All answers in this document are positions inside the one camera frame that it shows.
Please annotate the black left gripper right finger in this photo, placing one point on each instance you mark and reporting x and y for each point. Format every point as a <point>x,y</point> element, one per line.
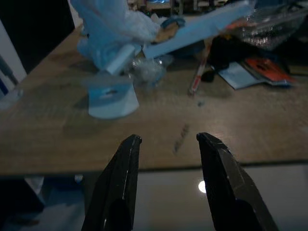
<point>228,190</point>

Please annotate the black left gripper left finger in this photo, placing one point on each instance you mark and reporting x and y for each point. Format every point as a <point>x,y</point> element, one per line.
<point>118,192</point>

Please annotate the white and blue packaging piece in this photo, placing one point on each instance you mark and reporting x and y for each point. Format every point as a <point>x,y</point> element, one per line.
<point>111,98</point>

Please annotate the light blue paper sheet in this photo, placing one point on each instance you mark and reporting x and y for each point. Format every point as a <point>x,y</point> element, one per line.
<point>238,75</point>

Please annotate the red and white stick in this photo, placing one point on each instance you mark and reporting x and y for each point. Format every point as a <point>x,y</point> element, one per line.
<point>198,72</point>

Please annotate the orange and black package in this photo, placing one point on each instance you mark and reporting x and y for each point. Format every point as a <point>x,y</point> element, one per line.
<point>267,69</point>

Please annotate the crumpled clear plastic wrap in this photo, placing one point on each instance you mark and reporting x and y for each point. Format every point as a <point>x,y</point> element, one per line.
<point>148,68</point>

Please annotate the white cylinder tube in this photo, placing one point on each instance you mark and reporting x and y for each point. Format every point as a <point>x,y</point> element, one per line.
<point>120,60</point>

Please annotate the black object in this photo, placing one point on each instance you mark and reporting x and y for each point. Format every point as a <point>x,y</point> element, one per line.
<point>222,54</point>

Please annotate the long light blue flat box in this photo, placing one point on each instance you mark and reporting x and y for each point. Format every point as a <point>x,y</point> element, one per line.
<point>192,31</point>

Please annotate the light blue plastic bag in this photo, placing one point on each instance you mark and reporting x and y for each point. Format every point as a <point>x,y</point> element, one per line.
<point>106,29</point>

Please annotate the clear bubble wrap bag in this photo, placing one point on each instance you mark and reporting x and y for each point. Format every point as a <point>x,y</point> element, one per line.
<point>269,24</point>

